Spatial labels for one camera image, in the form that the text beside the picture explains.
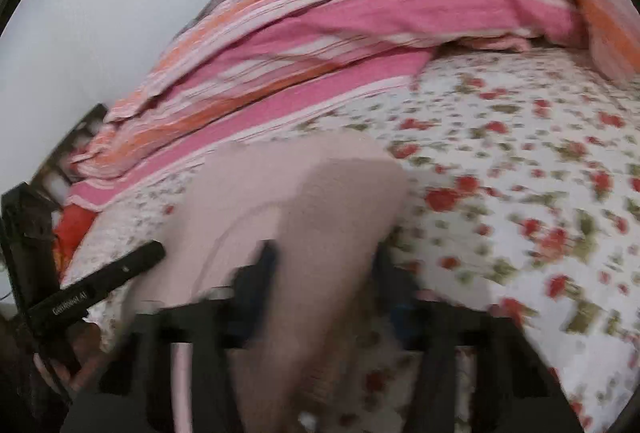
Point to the red orange cloth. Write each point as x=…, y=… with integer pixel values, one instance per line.
x=72, y=233

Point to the pink knit sweater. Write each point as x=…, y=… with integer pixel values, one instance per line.
x=300, y=223

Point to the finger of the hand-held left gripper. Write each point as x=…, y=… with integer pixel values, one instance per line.
x=132, y=263

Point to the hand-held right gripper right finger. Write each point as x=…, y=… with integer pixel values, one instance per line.
x=397, y=308

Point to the dark wooden headboard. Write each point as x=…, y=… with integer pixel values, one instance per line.
x=70, y=138

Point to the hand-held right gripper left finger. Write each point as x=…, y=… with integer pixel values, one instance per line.
x=262, y=280

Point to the floral bed sheet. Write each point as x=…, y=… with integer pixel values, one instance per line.
x=525, y=193

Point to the pink orange striped duvet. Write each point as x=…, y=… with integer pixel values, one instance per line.
x=350, y=23

